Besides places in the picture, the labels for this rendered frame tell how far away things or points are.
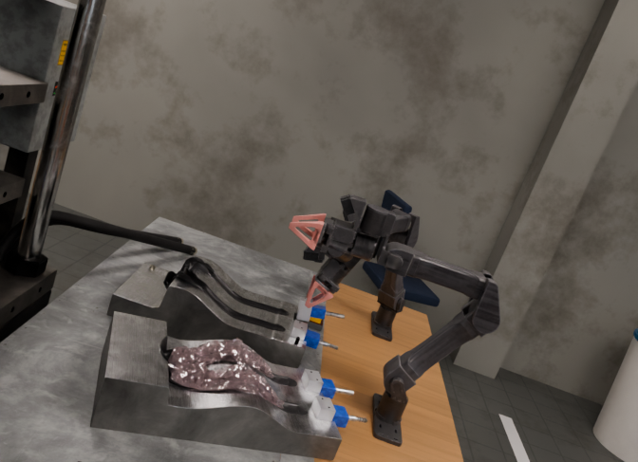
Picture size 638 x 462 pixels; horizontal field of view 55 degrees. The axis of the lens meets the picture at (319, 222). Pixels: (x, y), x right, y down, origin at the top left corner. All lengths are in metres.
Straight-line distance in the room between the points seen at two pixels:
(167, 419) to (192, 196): 3.24
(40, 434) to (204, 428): 0.29
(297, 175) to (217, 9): 1.21
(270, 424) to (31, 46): 1.13
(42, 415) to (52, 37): 0.96
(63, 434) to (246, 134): 3.24
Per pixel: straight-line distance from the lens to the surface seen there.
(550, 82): 4.32
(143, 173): 4.49
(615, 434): 4.33
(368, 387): 1.74
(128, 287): 1.68
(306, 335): 1.62
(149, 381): 1.23
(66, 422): 1.27
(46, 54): 1.79
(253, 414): 1.28
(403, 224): 1.85
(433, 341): 1.52
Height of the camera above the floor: 1.56
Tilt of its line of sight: 14 degrees down
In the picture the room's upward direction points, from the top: 20 degrees clockwise
